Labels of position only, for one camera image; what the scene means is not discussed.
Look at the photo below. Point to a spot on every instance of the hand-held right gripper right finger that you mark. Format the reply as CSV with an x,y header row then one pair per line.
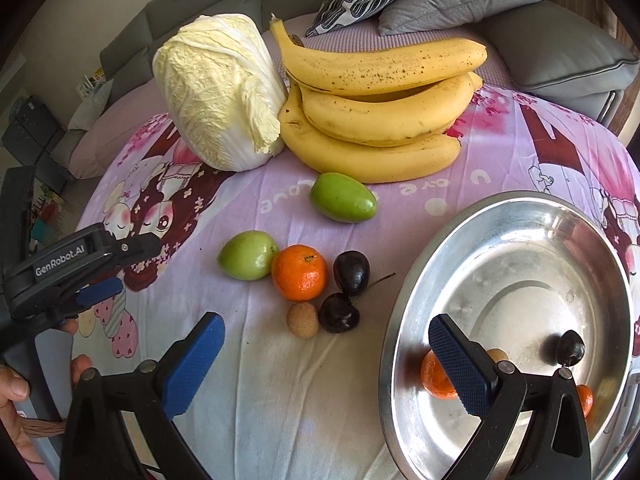
x,y
460,365

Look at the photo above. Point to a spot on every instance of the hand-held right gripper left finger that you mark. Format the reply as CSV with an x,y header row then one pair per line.
x,y
195,365

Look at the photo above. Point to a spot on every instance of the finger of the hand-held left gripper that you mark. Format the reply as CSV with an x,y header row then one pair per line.
x,y
137,250
100,291

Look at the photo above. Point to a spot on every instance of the small orange mandarin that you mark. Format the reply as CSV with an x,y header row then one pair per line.
x,y
585,400
299,272
435,377

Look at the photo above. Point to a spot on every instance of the brown longan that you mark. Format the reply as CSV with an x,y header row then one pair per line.
x,y
497,355
302,321

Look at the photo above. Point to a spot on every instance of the round metal plate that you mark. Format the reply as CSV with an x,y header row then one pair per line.
x,y
525,285

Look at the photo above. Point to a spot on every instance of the round green jujube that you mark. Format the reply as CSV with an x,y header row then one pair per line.
x,y
247,256

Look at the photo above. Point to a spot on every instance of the dark red cherry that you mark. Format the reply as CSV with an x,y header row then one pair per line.
x,y
351,272
571,347
339,314

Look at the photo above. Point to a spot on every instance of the oval green jujube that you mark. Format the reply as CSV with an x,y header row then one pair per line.
x,y
342,197

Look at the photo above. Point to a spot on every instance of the person's left hand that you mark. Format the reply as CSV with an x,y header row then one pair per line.
x,y
12,390

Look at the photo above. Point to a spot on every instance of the black box with holes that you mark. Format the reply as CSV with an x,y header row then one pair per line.
x,y
15,210

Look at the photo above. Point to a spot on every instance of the printed cartoon blanket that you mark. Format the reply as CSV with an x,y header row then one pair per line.
x,y
300,410

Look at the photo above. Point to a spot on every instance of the black cabinet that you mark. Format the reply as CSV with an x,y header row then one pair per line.
x,y
32,130

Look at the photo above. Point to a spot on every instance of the pale small pillow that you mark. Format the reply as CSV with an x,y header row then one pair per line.
x,y
92,107

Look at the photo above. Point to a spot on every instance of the napa cabbage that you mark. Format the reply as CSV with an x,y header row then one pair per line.
x,y
215,90

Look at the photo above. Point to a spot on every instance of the grey-green sofa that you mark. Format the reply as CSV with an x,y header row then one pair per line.
x,y
200,5

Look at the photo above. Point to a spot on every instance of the yellow banana bunch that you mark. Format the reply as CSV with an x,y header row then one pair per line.
x,y
380,115

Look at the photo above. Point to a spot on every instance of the grey sofa seat cushion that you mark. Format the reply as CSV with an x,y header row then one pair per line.
x,y
575,102

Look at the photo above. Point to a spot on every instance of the dark grey piped cushion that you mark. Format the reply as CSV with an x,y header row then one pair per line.
x,y
555,50

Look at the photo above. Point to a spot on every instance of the light grey quilted cushion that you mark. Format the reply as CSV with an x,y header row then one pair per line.
x,y
465,0

